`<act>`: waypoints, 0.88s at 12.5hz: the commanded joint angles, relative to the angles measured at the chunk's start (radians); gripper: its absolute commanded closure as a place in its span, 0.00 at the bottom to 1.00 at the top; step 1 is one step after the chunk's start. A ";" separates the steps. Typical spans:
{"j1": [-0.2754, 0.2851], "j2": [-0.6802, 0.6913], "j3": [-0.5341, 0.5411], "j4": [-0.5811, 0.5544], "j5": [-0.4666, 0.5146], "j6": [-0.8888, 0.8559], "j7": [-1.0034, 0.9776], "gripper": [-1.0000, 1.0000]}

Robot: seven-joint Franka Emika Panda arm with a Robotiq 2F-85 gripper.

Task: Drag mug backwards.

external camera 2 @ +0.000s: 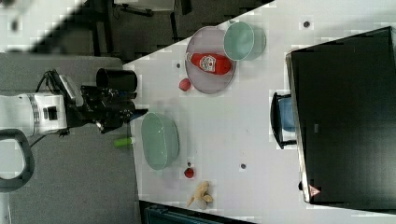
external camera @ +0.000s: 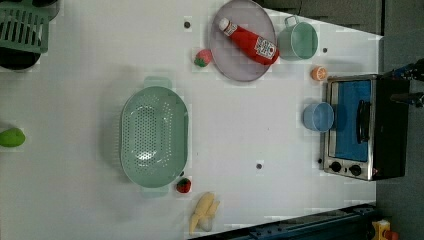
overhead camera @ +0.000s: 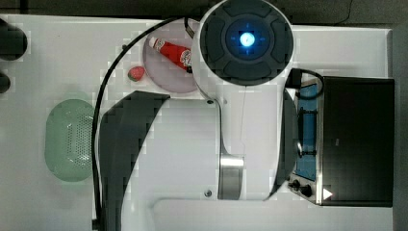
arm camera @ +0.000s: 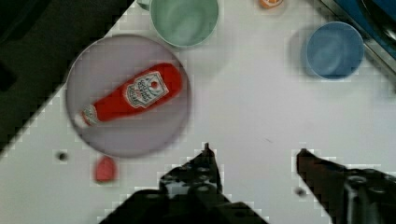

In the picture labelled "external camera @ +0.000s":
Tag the green colander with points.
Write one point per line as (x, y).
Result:
(154, 131)

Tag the orange slice toy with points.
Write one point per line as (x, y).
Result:
(319, 73)

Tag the black round object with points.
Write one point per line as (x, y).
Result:
(17, 60)

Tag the red toy strawberry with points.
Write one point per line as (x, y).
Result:
(184, 185)

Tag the green mug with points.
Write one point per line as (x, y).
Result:
(298, 40)

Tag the red ketchup bottle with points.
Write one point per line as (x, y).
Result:
(254, 46)

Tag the pink toy strawberry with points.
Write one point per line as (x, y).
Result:
(203, 58)

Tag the blue metal frame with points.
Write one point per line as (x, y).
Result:
(351, 223)

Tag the yellow toy banana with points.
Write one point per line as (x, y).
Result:
(205, 208)

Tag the silver toaster oven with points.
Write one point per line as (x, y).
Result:
(368, 139)

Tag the blue cup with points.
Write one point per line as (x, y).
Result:
(318, 117)

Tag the yellow red clamp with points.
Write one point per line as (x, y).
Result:
(383, 231)

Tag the green dish rack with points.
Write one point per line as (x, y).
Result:
(25, 24)

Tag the grey plate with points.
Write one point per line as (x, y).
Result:
(229, 58)

